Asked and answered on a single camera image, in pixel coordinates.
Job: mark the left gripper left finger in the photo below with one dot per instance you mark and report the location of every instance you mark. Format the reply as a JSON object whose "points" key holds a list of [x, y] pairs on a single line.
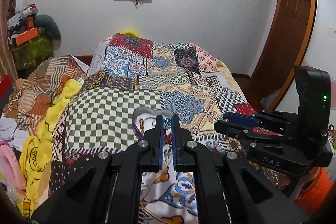
{"points": [[153, 158]]}

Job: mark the patchwork patterned bedspread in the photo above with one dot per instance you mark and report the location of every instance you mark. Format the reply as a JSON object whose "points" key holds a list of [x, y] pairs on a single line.
{"points": [[130, 81]]}

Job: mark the small red box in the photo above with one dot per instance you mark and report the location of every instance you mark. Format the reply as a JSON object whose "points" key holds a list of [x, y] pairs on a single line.
{"points": [[29, 23]]}

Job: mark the yellow printed cloth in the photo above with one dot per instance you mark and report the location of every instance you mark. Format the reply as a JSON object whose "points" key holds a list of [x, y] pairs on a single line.
{"points": [[37, 149]]}

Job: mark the light blue white clothes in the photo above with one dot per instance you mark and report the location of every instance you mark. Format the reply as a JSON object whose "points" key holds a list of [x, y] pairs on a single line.
{"points": [[10, 132]]}

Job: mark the orange sleeve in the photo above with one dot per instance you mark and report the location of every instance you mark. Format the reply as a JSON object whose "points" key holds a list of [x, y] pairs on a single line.
{"points": [[314, 192]]}

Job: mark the pink cloth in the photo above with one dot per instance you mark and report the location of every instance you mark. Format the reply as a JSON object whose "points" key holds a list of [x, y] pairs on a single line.
{"points": [[11, 174]]}

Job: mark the yellow pillow behind bed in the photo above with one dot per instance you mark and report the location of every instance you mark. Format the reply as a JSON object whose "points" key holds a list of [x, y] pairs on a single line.
{"points": [[130, 32]]}

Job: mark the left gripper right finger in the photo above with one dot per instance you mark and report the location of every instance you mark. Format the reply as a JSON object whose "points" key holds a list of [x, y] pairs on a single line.
{"points": [[182, 160]]}

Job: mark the striped brown orange blanket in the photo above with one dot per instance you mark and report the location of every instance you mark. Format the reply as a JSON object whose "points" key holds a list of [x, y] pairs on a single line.
{"points": [[32, 96]]}

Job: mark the heart-shaped jewelry tin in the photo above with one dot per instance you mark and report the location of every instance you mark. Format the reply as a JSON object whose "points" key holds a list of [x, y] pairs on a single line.
{"points": [[144, 118]]}

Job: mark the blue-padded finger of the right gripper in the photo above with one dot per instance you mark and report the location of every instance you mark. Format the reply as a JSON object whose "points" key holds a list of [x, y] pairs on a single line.
{"points": [[242, 120]]}

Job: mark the dark green cushion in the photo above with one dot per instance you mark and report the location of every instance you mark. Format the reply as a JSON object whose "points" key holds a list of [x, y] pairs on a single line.
{"points": [[47, 23]]}

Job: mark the orange shoe box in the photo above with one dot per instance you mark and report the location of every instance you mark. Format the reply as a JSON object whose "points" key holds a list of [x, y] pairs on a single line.
{"points": [[19, 39]]}

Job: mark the wooden door frame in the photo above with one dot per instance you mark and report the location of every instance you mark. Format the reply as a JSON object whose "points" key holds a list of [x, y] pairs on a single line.
{"points": [[284, 48]]}

